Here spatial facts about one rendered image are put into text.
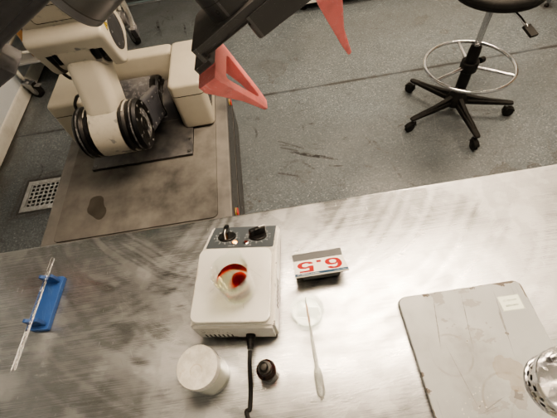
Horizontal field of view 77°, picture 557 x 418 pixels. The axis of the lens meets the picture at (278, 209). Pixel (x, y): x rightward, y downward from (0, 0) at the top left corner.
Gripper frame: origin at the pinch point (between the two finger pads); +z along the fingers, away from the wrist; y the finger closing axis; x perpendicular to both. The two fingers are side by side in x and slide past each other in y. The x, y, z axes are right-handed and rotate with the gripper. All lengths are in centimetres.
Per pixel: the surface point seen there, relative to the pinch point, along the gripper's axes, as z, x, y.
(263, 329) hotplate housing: 23.5, 14.3, 24.0
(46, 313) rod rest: 8, 6, 61
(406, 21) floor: 136, -200, -23
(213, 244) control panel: 19.0, -1.2, 30.5
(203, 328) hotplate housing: 18.4, 13.5, 31.3
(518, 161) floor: 147, -73, -35
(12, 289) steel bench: 4, 0, 69
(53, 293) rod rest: 8, 2, 60
